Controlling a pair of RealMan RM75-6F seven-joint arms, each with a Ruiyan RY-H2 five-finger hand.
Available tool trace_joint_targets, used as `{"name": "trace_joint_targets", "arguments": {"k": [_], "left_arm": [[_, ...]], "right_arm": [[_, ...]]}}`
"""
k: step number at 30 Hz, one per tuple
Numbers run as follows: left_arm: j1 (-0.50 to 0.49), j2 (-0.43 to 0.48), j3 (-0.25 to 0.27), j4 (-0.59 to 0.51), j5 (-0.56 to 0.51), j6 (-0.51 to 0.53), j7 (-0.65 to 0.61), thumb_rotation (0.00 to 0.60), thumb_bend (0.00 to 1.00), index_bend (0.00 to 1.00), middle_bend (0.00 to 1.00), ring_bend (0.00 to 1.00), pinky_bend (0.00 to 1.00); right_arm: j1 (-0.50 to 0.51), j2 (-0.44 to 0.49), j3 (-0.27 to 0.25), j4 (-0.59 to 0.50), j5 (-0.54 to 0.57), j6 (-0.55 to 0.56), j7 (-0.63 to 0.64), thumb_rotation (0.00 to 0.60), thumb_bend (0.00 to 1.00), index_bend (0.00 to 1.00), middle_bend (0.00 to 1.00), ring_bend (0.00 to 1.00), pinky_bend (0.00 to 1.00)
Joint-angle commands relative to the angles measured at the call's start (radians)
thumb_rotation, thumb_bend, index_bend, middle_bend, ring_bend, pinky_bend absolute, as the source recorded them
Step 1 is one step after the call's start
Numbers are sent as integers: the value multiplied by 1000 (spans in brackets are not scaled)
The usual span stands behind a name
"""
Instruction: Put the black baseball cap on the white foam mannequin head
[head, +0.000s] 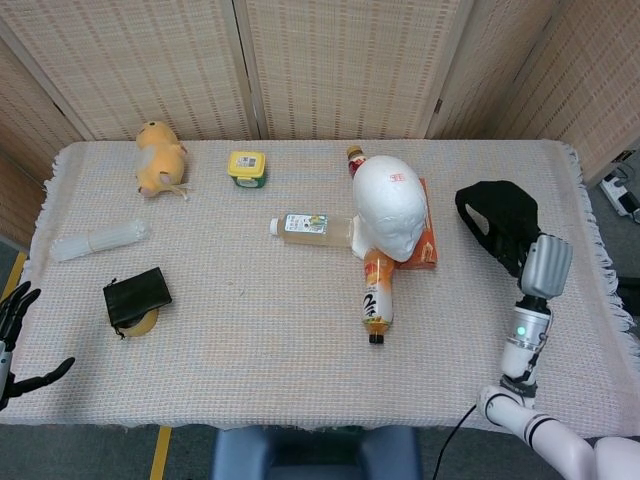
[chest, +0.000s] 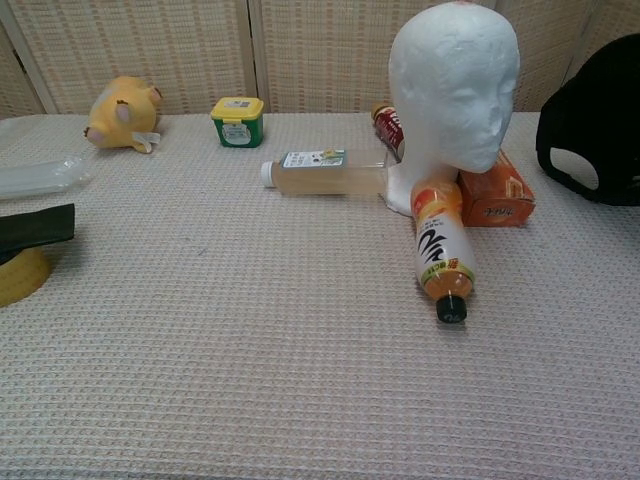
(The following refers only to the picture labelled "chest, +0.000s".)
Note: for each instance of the white foam mannequin head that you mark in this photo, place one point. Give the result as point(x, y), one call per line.
point(450, 90)

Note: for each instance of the woven folding screen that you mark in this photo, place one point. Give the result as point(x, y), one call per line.
point(150, 50)

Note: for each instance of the red can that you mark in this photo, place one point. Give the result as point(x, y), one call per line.
point(390, 127)

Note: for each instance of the orange cardboard box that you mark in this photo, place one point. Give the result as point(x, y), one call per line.
point(492, 195)

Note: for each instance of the beige waffle tablecloth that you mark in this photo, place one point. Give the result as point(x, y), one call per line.
point(250, 325)

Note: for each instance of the yellow round bowl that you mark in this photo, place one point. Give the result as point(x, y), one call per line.
point(20, 275)

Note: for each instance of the black baseball cap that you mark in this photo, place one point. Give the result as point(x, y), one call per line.
point(595, 115)

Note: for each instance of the clear plastic bag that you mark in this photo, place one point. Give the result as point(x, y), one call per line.
point(40, 176)

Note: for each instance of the dark green flat cloth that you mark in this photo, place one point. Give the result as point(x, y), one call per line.
point(35, 227)

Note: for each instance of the yellow plush toy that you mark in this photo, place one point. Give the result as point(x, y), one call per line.
point(120, 117)

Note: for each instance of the green tub yellow lid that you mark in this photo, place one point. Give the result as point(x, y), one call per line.
point(237, 122)

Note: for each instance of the orange drink bottle black cap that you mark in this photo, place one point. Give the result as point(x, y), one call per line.
point(442, 240)

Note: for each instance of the pale tea bottle white cap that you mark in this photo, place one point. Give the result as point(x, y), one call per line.
point(325, 175)

